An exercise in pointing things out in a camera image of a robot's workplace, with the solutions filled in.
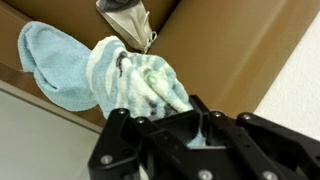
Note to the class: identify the grey terry towel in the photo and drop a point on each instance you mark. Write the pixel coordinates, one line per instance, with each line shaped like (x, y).
(130, 20)

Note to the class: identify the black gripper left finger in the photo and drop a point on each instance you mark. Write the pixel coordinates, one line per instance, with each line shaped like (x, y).
(133, 150)

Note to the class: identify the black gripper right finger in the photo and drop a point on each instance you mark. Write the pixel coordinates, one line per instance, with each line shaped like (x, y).
(253, 146)

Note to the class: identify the blue green striped towel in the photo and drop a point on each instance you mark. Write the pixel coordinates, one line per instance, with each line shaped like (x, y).
(126, 80)

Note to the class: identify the brown cardboard box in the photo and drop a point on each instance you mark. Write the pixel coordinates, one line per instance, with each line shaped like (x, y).
(216, 50)

